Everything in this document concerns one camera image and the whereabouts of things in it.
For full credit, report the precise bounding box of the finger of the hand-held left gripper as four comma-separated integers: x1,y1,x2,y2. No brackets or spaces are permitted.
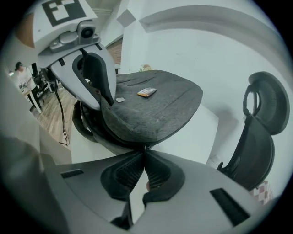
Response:
81,42,116,106
51,53,102,110

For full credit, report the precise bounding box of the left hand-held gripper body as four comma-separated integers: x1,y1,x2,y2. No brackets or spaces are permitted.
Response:
32,0,102,69

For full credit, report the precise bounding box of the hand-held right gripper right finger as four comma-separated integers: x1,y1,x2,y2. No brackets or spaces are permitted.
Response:
130,149,262,234

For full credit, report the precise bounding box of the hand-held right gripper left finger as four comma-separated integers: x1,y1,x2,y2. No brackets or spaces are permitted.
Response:
41,149,146,234

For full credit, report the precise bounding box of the dark grey backpack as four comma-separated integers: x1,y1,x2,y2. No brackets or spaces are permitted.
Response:
71,69,204,156

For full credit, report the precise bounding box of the person's left forearm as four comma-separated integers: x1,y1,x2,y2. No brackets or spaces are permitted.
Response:
14,13,36,49

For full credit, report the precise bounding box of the light wood table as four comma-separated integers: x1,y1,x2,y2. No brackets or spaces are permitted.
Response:
19,84,43,114

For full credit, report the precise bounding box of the small orange card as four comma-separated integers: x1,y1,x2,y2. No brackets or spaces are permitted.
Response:
137,87,158,98

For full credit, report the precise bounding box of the red white checkered tablecloth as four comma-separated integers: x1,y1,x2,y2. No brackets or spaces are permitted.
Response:
250,180,274,202

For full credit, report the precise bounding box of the black office chair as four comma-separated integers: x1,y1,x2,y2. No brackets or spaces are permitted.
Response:
216,71,290,191

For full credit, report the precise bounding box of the thin black cable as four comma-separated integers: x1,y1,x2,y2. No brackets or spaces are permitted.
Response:
53,80,71,146

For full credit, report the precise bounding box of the grey square wall panel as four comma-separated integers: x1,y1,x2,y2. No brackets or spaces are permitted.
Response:
116,9,137,28

